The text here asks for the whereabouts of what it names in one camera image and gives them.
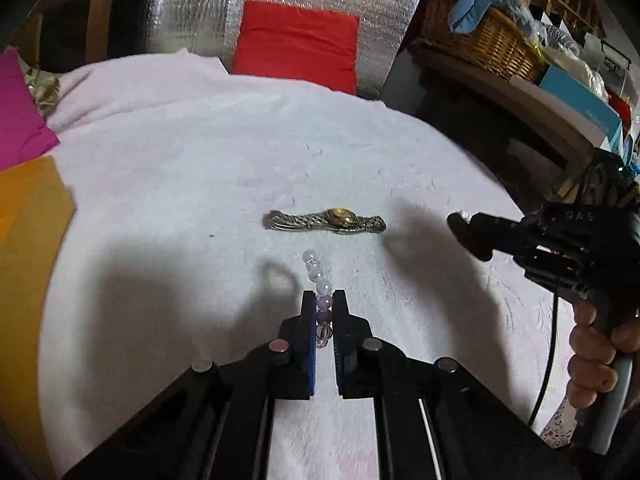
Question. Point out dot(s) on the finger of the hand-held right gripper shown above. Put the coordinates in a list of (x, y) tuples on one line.
[(475, 235)]

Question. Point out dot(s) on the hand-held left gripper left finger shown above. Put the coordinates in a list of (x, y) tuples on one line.
[(309, 360)]

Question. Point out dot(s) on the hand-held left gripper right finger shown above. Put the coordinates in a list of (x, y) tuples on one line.
[(342, 355)]

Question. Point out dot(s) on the gold and silver wristwatch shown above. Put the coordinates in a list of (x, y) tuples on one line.
[(340, 217)]

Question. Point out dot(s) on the person's right hand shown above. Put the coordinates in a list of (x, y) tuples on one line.
[(592, 360)]

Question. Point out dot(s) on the blue and white box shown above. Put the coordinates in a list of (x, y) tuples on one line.
[(575, 105)]

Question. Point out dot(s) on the wooden table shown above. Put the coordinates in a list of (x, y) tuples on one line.
[(500, 95)]

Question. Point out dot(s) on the floral cloth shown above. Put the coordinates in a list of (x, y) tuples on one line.
[(560, 425)]

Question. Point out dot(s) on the wicker basket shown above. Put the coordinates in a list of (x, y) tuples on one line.
[(495, 45)]

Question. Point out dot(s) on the white pink textured blanket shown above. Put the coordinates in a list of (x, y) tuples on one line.
[(200, 160)]

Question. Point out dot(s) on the blue cloth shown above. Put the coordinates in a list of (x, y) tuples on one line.
[(475, 2)]

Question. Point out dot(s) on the red pillow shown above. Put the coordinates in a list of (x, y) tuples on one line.
[(295, 45)]

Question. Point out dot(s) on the orange cloth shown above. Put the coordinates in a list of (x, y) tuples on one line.
[(25, 240)]

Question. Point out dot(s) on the silver foil insulation mat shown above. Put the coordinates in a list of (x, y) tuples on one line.
[(200, 10)]

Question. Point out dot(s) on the magenta pillow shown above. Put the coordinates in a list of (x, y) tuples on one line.
[(20, 120)]

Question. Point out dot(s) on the gold patterned cloth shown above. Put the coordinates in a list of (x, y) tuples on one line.
[(42, 92)]

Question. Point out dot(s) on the wooden furniture frame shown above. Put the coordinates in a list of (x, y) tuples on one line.
[(100, 10)]

